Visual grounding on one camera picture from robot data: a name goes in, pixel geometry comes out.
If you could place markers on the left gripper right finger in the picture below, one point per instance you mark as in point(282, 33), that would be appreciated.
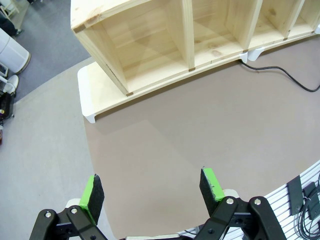
point(210, 190)

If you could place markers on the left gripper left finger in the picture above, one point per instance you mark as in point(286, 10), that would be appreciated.
point(93, 197)

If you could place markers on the wooden riser with white legs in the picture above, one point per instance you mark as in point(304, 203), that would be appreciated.
point(100, 100)

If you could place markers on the white slatted panel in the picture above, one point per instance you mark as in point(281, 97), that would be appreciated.
point(307, 172)

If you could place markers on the black power adapter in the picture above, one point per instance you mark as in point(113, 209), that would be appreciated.
point(312, 200)

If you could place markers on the black equipment cart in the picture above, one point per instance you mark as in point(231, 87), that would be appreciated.
point(6, 107)

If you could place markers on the four-compartment pine wood shelf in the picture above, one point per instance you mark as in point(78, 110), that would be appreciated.
point(150, 37)

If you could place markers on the light wooden chair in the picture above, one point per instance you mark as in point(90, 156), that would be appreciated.
point(10, 6)

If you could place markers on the black flat bracket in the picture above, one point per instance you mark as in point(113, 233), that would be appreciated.
point(295, 195)

